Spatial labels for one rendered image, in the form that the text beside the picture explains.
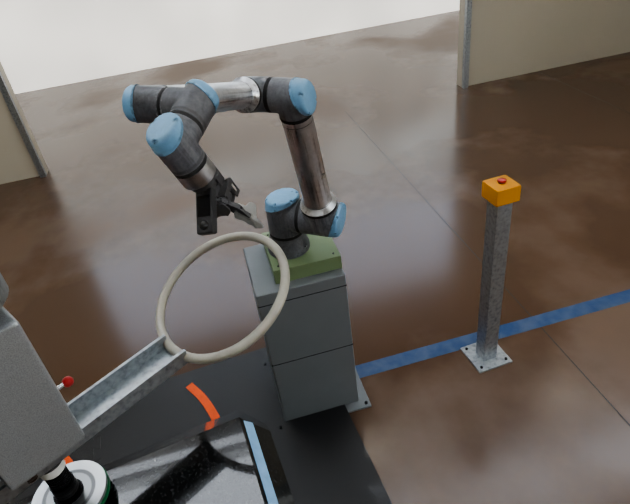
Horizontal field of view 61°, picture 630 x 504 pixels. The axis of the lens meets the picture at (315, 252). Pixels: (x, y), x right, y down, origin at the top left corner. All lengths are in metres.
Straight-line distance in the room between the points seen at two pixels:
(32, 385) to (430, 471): 1.82
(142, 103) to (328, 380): 1.77
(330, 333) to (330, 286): 0.27
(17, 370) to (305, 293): 1.29
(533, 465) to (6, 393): 2.16
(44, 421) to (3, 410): 0.11
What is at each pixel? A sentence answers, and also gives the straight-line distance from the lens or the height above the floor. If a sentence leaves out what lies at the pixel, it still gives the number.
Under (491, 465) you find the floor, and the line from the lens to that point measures 2.74.
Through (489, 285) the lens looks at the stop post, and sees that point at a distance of 2.77.
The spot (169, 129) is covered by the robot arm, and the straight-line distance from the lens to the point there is 1.23.
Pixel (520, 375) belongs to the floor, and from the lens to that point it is 3.10.
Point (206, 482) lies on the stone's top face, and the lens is 1.77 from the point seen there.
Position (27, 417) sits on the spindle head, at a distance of 1.48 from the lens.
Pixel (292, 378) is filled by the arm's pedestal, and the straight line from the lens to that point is 2.67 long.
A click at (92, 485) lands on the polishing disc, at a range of 1.83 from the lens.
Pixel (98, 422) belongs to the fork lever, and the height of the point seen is 1.12.
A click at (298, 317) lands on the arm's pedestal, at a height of 0.68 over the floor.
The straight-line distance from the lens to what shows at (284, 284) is 1.66.
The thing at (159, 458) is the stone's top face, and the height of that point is 0.84.
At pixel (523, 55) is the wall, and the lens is 7.23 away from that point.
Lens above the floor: 2.28
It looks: 35 degrees down
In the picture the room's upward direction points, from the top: 8 degrees counter-clockwise
